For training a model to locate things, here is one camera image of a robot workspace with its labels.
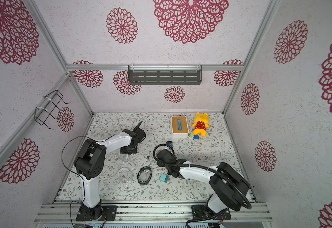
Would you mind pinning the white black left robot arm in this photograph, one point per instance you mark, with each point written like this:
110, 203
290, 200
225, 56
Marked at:
90, 163

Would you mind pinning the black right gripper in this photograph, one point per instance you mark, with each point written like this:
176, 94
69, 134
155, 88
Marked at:
164, 153

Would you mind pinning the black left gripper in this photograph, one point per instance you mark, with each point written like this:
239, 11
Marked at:
123, 151

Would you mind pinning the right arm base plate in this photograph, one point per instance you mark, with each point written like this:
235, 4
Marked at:
201, 213

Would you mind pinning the grey wall shelf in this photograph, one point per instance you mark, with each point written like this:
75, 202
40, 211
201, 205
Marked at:
165, 75

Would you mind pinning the black rimmed round lid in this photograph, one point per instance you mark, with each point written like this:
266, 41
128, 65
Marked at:
144, 175

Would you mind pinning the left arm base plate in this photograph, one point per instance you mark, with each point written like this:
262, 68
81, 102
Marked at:
98, 213

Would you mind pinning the white wooden-top tissue box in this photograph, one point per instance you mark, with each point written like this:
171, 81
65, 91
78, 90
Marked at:
179, 127

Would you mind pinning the aluminium front rail frame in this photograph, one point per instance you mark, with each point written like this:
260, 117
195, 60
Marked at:
149, 212

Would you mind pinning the yellow plush bear toy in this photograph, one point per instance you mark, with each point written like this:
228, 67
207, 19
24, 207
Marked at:
200, 125

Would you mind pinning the teal charger plug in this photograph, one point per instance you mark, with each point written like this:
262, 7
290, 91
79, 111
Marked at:
164, 178

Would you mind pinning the clear round container lid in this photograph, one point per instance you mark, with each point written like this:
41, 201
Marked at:
125, 176

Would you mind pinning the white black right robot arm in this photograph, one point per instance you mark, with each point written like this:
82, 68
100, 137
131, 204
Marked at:
229, 187

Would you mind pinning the black wire wall rack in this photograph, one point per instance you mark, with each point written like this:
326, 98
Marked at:
42, 114

